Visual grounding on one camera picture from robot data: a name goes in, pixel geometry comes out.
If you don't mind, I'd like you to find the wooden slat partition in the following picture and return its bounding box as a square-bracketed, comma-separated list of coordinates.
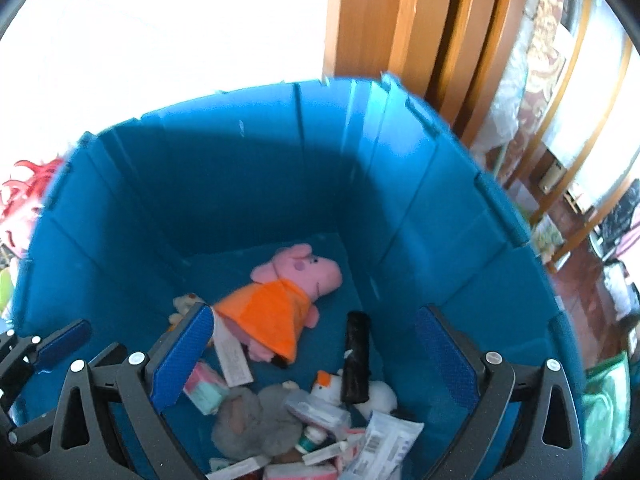
[500, 0, 636, 271]

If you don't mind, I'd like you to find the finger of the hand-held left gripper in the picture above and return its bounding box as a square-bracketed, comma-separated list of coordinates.
[0, 410, 57, 461]
[0, 319, 94, 401]

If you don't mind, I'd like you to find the pink pig plush orange dress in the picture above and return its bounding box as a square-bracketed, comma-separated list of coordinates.
[212, 242, 343, 368]

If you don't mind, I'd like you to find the clear plastic case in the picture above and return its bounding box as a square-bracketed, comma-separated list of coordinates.
[285, 390, 352, 433]

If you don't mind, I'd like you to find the rolled patterned mat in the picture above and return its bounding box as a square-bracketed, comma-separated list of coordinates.
[520, 0, 581, 126]

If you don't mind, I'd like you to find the grey plush toy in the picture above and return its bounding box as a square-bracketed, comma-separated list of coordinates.
[211, 384, 308, 463]

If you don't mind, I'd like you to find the acne cream box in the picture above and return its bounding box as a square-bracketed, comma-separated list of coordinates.
[212, 317, 252, 386]

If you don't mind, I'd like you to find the green bag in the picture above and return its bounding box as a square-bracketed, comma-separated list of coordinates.
[582, 352, 632, 480]

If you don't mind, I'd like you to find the white barcode packet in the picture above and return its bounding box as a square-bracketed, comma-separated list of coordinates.
[345, 410, 425, 480]

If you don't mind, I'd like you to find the wooden door frame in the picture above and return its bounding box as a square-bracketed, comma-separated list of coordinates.
[322, 0, 531, 146]

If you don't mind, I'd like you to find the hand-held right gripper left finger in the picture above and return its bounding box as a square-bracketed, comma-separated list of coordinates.
[47, 304, 216, 480]

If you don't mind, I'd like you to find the small beige plush toy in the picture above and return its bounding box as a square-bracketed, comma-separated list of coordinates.
[169, 292, 206, 326]

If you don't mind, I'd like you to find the white orange plush toy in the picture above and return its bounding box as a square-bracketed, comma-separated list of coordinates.
[310, 369, 398, 421]

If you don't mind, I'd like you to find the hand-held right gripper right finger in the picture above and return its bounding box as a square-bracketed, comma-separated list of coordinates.
[416, 304, 586, 480]

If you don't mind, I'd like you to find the red handbag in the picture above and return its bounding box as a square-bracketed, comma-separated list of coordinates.
[0, 157, 66, 258]

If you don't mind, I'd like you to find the blue plastic storage bin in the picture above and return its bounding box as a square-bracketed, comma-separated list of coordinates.
[10, 74, 587, 480]

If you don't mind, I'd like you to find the black cylindrical tube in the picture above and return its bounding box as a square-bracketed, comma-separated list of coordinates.
[341, 311, 372, 405]

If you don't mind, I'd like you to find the white flat box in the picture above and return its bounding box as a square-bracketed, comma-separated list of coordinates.
[207, 455, 272, 476]

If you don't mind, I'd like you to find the pink green tissue packet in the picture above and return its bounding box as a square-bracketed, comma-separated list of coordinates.
[182, 360, 231, 416]

